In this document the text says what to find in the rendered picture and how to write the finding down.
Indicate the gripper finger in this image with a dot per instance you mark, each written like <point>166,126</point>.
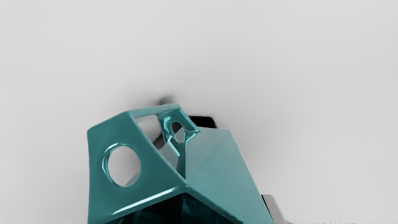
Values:
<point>273,209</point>

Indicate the teal faceted mug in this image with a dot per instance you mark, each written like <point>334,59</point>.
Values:
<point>211,168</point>

